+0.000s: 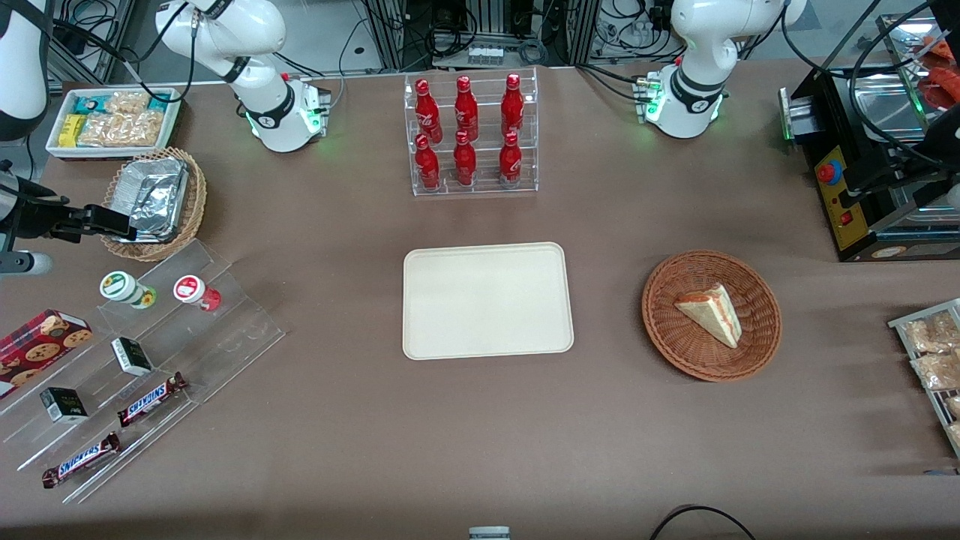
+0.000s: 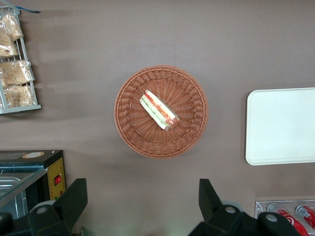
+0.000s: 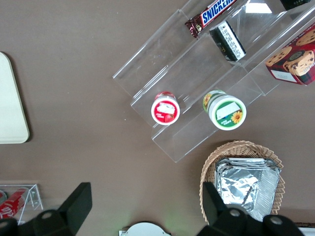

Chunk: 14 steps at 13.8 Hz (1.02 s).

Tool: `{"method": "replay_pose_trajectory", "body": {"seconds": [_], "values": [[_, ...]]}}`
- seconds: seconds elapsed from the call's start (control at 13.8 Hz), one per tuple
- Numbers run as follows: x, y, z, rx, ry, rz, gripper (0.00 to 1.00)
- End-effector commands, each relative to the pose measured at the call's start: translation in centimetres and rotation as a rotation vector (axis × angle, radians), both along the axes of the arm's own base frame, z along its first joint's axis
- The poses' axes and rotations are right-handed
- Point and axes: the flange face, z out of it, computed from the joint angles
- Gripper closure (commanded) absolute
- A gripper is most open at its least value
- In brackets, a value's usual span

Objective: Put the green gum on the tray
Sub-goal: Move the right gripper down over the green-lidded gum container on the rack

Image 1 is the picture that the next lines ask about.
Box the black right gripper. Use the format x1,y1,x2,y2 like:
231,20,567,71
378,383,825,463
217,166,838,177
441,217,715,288
0,196,139,243

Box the green gum bottle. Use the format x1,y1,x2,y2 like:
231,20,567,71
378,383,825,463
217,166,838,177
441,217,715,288
100,271,158,311

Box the red gum bottle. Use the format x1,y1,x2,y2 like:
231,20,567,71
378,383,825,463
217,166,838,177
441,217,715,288
173,275,222,313

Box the cream plastic tray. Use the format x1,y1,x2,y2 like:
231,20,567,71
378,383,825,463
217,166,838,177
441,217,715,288
403,241,575,362

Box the tray of packaged snacks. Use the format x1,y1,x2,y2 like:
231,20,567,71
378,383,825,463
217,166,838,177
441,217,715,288
887,298,960,459

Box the stacked aluminium foil trays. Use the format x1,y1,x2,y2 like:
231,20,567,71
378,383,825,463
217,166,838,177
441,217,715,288
103,157,189,245

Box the light wicker basket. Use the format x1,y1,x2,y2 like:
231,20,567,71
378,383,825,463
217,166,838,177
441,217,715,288
100,147,209,263

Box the white plastic bin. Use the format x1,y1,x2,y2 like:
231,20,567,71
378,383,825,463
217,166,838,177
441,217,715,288
45,87,184,161

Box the clear bag of crackers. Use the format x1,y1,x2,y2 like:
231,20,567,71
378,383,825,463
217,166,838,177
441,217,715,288
105,91,153,116
77,111,166,149

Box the yellow snack packet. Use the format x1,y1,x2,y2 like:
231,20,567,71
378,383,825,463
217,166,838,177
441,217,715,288
58,114,88,149

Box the small black box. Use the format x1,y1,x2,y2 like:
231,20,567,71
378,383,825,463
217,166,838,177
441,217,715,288
40,387,89,425
111,337,154,377

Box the red cookie box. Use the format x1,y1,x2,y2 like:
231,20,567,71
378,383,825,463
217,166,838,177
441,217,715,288
0,309,94,399

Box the clear acrylic stepped display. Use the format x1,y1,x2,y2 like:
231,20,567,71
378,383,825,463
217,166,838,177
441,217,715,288
0,238,287,506

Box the Snickers chocolate bar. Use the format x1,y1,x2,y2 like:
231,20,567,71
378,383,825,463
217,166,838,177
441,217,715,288
41,433,122,490
116,373,189,429

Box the red cola bottle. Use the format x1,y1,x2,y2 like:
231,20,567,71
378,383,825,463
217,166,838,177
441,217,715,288
501,73,526,137
414,133,443,190
454,75,480,142
453,130,479,187
499,131,524,185
415,79,444,145

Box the clear acrylic bottle rack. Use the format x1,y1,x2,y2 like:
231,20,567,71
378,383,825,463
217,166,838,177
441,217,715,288
403,67,540,197

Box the round brown wicker basket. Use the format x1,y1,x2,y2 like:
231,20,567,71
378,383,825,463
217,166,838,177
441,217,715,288
641,250,783,383

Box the wrapped triangle sandwich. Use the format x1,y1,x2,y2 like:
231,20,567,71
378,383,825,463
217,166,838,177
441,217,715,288
673,283,743,350

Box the black conveyor toaster machine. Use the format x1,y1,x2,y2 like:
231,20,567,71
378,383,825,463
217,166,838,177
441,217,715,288
778,0,960,263

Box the clear bag of snacks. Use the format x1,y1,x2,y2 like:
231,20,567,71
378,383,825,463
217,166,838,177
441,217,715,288
910,349,960,392
902,311,960,355

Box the black cable loop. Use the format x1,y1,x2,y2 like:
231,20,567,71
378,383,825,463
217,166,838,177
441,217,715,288
649,505,759,540

